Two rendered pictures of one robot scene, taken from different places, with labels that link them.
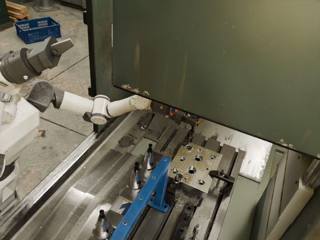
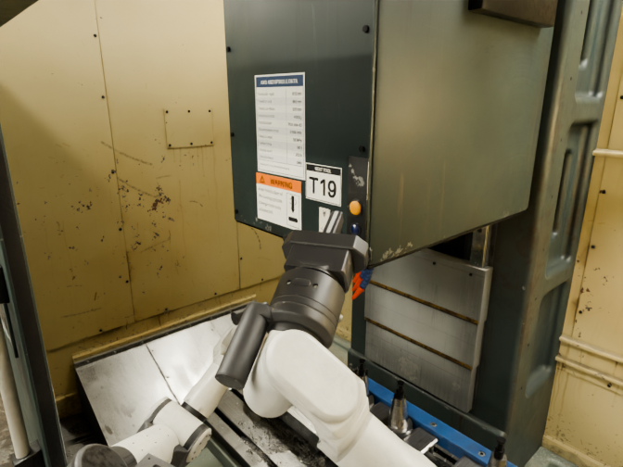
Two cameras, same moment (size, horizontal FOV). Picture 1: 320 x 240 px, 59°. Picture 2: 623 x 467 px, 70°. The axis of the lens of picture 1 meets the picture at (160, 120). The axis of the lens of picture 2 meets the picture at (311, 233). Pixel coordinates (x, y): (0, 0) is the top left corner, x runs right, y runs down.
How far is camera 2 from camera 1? 1.00 m
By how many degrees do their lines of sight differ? 57
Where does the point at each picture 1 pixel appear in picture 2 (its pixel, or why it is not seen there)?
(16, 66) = (336, 300)
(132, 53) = (396, 193)
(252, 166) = not seen: hidden behind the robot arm
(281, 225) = (479, 331)
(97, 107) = (182, 422)
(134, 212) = (461, 437)
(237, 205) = not seen: hidden behind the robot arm
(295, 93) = (507, 157)
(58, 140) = not seen: outside the picture
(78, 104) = (158, 445)
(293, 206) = (485, 296)
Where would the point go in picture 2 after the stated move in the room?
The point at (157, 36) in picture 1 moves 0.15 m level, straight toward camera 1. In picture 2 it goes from (421, 153) to (509, 157)
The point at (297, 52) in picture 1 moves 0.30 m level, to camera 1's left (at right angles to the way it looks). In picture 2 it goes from (505, 119) to (487, 126)
